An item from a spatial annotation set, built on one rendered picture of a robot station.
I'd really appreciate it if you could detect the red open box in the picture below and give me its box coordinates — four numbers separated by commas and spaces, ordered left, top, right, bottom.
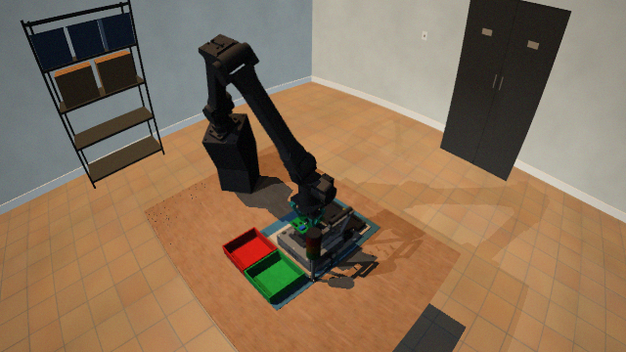
222, 227, 277, 276

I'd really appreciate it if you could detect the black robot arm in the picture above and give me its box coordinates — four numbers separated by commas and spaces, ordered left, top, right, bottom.
199, 34, 336, 205

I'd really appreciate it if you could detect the green circuit board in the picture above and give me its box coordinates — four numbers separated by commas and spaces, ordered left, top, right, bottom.
290, 214, 325, 235

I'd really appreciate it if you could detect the green bin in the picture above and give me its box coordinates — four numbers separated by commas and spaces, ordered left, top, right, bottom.
244, 249, 305, 304

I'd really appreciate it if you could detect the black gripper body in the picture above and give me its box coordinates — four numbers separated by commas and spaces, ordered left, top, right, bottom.
291, 190, 324, 220

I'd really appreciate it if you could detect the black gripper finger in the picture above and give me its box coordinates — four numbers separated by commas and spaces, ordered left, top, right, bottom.
289, 201, 302, 217
307, 208, 326, 227

